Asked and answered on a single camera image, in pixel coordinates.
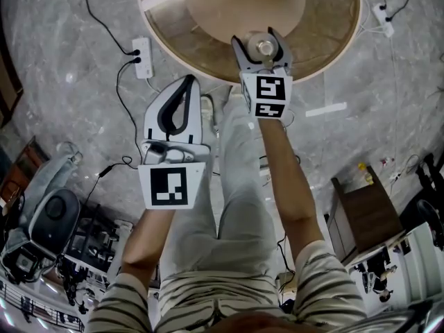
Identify black wheeled chair base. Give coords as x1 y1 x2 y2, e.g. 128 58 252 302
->
414 153 444 200

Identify person's right forearm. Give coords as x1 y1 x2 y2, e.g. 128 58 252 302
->
258 117 325 257

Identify round glass-top table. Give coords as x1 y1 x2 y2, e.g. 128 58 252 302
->
136 0 364 85

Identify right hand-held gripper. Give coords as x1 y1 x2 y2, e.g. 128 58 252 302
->
230 26 294 120

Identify person's grey trousers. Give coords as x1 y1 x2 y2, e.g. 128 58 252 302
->
162 104 282 281

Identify person's striped shirt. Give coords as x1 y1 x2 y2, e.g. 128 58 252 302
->
86 237 368 333

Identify person's left white shoe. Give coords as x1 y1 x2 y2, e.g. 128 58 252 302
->
200 94 216 125

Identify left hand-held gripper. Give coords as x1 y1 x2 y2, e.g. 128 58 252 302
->
137 74 212 211

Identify black oval backpack device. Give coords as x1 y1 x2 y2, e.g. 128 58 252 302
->
29 188 81 257

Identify white power strip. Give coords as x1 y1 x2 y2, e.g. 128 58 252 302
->
131 37 155 80
371 2 396 39

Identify dark wooden cabinet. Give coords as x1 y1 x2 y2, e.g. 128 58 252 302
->
325 164 407 267

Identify yellow packet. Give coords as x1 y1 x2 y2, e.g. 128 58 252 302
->
357 162 376 186

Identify person's left forearm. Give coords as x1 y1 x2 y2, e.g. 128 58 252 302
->
119 208 176 284

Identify white cable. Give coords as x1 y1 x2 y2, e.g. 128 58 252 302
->
357 0 389 41

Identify black adapter cable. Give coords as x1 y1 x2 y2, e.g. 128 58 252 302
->
82 155 140 206

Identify black power cable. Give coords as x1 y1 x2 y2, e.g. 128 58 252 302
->
384 0 418 22
115 58 144 168
84 0 137 56

